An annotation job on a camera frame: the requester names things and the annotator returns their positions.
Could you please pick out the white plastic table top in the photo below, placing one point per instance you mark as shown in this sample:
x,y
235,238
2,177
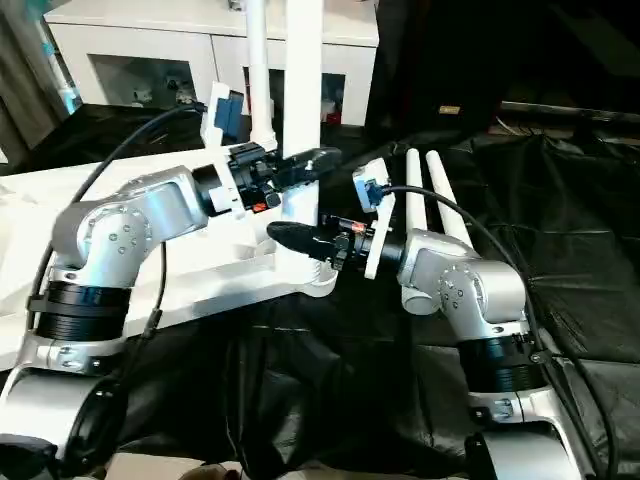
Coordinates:
x,y
200,270

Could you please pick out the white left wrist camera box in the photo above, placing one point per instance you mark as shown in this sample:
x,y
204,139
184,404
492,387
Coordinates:
x,y
222,120

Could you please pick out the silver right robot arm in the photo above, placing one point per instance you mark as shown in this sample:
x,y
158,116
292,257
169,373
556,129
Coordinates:
x,y
470,300

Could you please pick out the white sideboard cabinet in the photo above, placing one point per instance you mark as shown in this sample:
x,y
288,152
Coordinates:
x,y
150,40

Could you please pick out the beige curtain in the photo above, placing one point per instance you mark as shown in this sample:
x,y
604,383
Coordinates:
x,y
25,110

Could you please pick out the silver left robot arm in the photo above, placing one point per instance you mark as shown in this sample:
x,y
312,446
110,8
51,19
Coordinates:
x,y
110,240

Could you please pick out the black plastic mat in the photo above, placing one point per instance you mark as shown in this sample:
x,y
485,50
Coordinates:
x,y
570,220

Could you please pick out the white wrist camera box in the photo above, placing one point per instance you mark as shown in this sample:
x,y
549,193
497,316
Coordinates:
x,y
378,210
222,120

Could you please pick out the white plastic table leg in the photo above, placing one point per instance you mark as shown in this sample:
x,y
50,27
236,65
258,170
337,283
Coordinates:
x,y
448,195
258,70
302,90
414,190

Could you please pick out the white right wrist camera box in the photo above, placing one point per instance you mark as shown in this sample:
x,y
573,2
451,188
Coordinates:
x,y
378,210

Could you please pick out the small yellow tag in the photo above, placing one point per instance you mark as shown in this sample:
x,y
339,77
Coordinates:
x,y
449,110

